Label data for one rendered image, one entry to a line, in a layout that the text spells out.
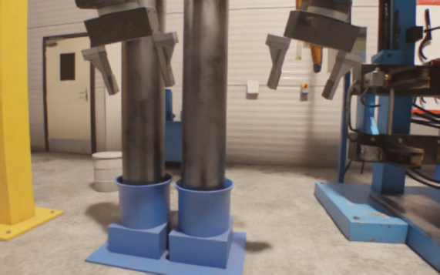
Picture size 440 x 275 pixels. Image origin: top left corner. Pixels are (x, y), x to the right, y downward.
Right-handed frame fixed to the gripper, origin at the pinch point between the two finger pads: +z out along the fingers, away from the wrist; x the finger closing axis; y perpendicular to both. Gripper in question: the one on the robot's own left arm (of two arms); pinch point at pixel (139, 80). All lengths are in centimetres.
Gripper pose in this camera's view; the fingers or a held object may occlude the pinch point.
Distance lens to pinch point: 51.4
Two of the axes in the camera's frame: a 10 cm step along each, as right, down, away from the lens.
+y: 1.1, -4.8, 8.7
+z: 1.5, 8.8, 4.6
